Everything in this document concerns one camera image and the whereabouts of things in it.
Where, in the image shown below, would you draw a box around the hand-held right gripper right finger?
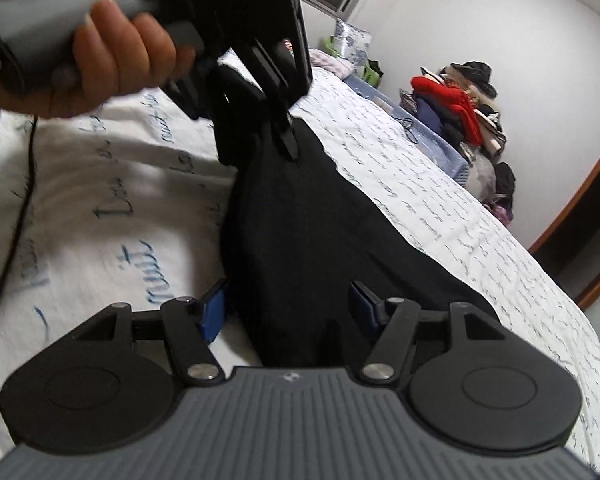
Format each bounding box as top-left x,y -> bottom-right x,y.
348,281 -> 502,387

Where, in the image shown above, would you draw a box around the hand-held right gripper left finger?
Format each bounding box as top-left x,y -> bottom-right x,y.
74,279 -> 229,387

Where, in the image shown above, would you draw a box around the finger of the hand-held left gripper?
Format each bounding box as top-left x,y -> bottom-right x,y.
209,62 -> 271,167
252,42 -> 302,162

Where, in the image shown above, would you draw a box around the black pants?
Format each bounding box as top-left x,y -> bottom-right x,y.
219,55 -> 503,368

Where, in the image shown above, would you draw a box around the person's left hand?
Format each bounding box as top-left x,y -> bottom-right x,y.
0,0 -> 198,122

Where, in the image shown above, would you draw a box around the pink cloth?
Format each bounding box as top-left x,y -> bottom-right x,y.
307,49 -> 353,78

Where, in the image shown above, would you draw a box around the green bag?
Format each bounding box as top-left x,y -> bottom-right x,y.
322,35 -> 385,88

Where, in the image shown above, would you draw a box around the blue-white printed pillow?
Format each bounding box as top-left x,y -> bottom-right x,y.
332,16 -> 375,68

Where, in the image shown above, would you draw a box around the blue storage box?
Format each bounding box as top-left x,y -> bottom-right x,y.
344,72 -> 468,188

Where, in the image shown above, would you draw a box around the white script-printed bedspread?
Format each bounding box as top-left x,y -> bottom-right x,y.
0,50 -> 600,471

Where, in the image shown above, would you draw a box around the pile of clothes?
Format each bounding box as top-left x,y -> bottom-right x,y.
397,60 -> 518,228

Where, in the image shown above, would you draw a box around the black cable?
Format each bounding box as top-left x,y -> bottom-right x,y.
0,114 -> 37,411

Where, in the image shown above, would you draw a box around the wooden door frame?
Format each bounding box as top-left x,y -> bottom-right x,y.
527,125 -> 600,311

